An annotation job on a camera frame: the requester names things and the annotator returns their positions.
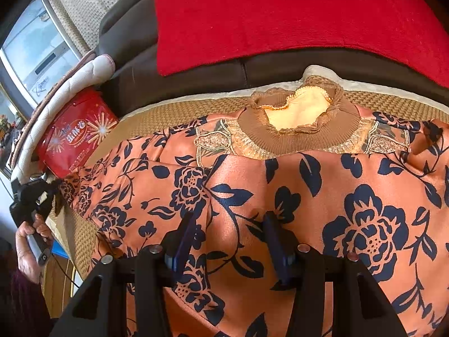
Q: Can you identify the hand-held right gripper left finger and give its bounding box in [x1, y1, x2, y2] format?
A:
[49, 211, 201, 337]

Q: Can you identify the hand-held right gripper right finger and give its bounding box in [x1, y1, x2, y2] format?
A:
[261, 212, 409, 337]

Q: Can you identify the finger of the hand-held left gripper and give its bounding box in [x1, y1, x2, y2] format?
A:
[33, 179, 63, 218]

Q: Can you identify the orange floral sweater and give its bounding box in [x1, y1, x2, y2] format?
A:
[58, 75, 449, 337]

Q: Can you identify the person's left hand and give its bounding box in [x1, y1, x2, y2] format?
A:
[15, 213, 56, 285]

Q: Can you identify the red printed box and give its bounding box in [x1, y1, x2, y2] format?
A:
[37, 89, 120, 179]

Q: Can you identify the blue object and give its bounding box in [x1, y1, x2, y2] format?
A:
[52, 242, 71, 259]

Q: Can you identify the white quilted cushion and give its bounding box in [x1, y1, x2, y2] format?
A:
[10, 53, 116, 183]

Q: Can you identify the woven straw mat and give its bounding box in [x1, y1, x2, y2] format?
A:
[45, 65, 449, 283]

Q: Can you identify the window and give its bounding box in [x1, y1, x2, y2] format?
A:
[0, 0, 85, 113]

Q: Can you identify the dark brown sofa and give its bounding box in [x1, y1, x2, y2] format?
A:
[98, 0, 449, 120]

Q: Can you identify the beige mesh fabric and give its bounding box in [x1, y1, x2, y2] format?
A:
[44, 0, 155, 55]

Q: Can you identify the red cushion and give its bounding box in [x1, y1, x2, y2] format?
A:
[153, 0, 449, 88]

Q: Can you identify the black cable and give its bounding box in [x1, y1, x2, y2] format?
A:
[44, 251, 81, 288]

